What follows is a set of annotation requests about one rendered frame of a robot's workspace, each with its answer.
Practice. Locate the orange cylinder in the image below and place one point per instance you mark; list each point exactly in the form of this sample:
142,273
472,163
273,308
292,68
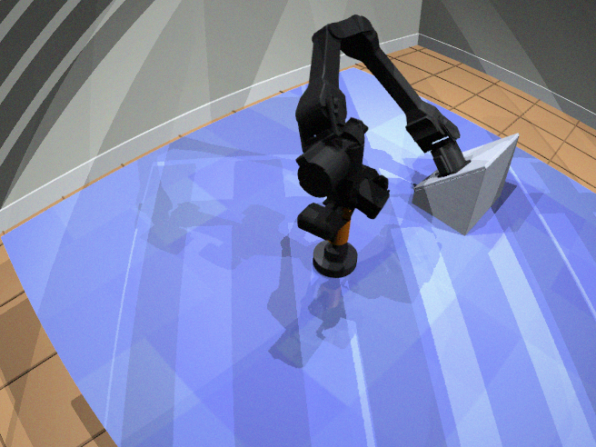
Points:
344,233

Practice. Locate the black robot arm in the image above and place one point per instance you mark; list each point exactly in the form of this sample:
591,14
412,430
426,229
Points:
332,147

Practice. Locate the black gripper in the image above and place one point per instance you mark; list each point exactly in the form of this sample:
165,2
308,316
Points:
325,222

